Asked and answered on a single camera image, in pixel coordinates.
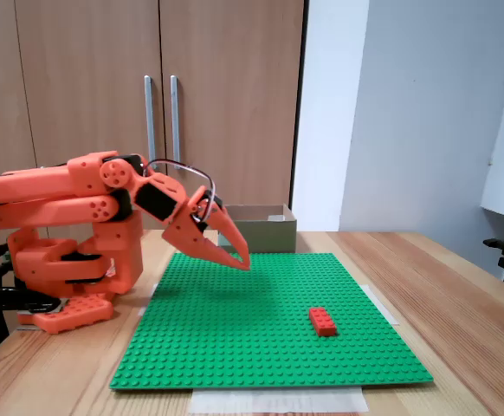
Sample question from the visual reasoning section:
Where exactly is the cardboard box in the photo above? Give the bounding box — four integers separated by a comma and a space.
216, 203, 299, 255

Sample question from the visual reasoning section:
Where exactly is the green lego baseplate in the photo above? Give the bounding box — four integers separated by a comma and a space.
108, 252, 435, 392

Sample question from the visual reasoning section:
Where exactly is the red lego block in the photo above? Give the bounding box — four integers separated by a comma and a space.
307, 307, 339, 338

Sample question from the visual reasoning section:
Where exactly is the masking tape strip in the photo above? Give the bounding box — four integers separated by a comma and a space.
190, 386, 370, 415
138, 283, 160, 318
365, 283, 401, 327

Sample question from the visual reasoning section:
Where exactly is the wooden cabinet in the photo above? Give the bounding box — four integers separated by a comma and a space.
0, 0, 310, 278

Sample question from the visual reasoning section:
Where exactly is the black table clamp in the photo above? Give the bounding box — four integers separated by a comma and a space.
0, 259, 63, 366

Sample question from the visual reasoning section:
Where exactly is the metal cabinet handle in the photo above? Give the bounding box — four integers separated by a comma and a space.
169, 75, 183, 165
143, 75, 158, 164

